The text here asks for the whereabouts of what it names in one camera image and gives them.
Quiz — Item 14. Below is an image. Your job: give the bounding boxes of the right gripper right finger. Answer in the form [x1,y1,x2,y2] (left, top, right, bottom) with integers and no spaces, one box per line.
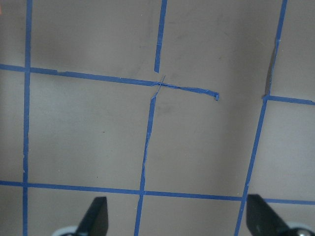
[246,194,290,236]

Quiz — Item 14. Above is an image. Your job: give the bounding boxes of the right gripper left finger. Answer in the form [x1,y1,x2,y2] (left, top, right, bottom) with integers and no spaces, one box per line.
[74,197,109,236]

